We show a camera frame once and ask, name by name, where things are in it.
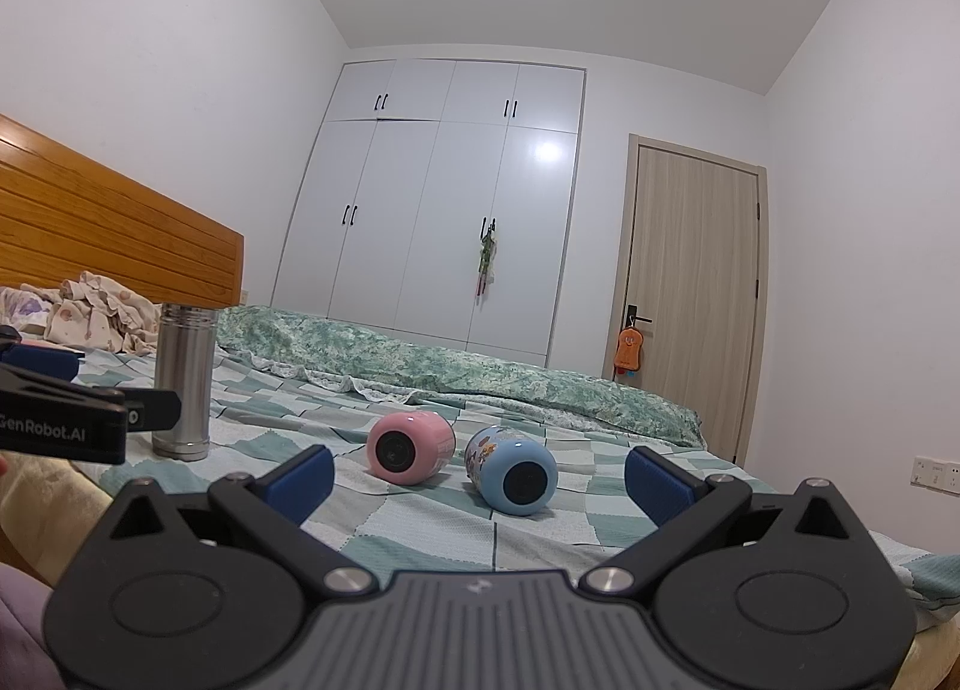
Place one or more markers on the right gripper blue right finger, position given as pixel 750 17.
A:
pixel 690 514

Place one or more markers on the pink cup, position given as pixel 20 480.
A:
pixel 408 448

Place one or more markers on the orange hanging bag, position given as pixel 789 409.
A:
pixel 628 353

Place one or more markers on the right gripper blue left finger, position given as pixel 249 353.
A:
pixel 264 515

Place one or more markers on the blue cartoon cup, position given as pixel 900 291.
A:
pixel 513 472

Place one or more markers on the stainless steel thermos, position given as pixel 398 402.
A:
pixel 184 364

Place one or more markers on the black door handle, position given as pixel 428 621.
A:
pixel 633 319

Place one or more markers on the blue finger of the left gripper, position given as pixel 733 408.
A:
pixel 40 357

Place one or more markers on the white wardrobe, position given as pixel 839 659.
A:
pixel 413 158

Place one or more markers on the wooden headboard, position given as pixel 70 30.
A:
pixel 63 213

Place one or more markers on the green floral duvet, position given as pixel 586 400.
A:
pixel 300 345

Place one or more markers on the crumpled floral clothes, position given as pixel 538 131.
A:
pixel 91 312

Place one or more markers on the green hanging ornament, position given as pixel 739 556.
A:
pixel 487 252

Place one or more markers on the beige wooden door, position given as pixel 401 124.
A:
pixel 693 256

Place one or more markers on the wall power socket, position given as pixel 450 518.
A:
pixel 935 474

